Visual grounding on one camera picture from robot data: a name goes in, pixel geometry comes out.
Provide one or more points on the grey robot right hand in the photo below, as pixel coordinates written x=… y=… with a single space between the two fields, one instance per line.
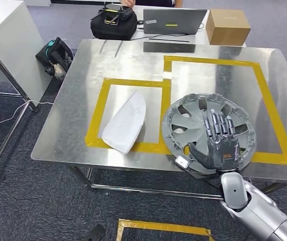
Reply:
x=222 y=153

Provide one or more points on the grey plastic wheel hubcap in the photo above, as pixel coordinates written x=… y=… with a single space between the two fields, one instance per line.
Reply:
x=191 y=126

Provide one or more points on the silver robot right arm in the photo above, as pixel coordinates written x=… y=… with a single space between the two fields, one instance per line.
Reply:
x=258 y=213

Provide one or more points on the stainless steel workbench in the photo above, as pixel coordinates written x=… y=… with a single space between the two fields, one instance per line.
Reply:
x=70 y=99

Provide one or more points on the yellow floor tape square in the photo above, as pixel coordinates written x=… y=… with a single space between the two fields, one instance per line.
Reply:
x=158 y=227

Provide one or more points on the white table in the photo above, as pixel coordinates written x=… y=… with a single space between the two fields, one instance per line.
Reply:
x=201 y=38

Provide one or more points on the brown cardboard box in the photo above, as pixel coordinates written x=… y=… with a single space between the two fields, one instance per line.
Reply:
x=227 y=28

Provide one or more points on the white plastic mirror cover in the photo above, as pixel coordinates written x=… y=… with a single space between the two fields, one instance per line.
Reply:
x=125 y=126

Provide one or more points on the grey laptop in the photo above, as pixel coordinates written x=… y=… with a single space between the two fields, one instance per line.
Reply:
x=174 y=20

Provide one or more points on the black carrying case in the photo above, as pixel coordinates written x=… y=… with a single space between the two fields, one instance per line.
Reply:
x=114 y=30

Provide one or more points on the black and yellow remote controller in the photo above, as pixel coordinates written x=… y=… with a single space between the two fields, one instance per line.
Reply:
x=114 y=12

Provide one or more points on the black and teal bag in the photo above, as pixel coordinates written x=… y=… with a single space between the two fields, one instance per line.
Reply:
x=56 y=56

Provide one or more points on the white desk with steel legs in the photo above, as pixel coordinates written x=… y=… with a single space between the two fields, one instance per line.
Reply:
x=17 y=46

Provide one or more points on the black right wrist camera bracket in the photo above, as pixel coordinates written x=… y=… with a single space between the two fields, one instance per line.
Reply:
x=206 y=175

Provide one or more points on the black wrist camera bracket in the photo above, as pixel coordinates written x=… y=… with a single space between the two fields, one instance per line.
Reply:
x=206 y=175
x=94 y=233

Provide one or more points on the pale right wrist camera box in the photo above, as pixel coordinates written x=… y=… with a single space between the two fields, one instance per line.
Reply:
x=182 y=162

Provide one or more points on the black left wrist camera bracket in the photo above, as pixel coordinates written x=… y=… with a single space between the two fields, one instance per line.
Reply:
x=94 y=233

